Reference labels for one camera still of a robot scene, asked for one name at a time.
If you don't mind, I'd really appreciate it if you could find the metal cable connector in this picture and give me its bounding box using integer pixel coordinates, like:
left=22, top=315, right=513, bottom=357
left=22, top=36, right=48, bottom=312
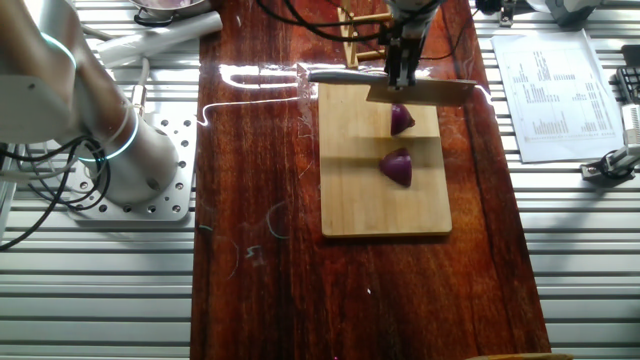
left=130, top=83, right=149, bottom=118

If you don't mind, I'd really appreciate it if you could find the steel cleaver knife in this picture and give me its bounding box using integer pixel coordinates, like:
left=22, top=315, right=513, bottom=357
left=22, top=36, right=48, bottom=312
left=307, top=68, right=479, bottom=107

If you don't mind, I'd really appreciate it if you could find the printed paper sheet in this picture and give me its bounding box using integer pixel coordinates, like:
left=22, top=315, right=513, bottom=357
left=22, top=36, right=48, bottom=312
left=491, top=28, right=626, bottom=164

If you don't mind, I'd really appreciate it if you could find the black cable bundle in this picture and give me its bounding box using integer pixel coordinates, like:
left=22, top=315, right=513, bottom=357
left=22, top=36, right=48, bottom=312
left=0, top=134, right=112, bottom=252

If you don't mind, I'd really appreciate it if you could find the purple onion wedge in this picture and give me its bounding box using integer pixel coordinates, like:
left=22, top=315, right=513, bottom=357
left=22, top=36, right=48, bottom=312
left=389, top=103, right=416, bottom=137
left=378, top=147, right=414, bottom=189

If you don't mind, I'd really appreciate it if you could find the grey hose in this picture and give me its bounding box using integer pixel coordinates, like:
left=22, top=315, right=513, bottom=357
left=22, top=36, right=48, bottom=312
left=135, top=56, right=152, bottom=87

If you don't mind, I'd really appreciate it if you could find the bamboo cutting board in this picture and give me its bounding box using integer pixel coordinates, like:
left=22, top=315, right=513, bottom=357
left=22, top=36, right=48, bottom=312
left=317, top=82, right=453, bottom=238

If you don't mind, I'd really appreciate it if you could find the metal clamp right edge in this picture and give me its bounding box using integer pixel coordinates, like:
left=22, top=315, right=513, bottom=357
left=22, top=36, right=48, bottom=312
left=579, top=102, right=640, bottom=182

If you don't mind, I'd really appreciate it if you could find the white plastic tube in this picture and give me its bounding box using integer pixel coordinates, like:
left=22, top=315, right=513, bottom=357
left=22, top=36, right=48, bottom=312
left=95, top=10, right=224, bottom=70

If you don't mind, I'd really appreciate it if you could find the wooden peg rack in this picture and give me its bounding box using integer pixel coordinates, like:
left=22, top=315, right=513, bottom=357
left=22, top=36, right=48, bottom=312
left=337, top=0, right=396, bottom=70

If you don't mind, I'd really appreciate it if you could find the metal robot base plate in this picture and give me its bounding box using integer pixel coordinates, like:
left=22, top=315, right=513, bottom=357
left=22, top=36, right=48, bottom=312
left=64, top=112, right=197, bottom=222

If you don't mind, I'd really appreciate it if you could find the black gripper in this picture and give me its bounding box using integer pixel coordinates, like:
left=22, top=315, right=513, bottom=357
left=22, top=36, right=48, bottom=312
left=383, top=22, right=426, bottom=93

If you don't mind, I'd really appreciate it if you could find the steel bowl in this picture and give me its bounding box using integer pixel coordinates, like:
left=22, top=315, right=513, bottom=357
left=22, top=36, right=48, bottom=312
left=127, top=0, right=214, bottom=22

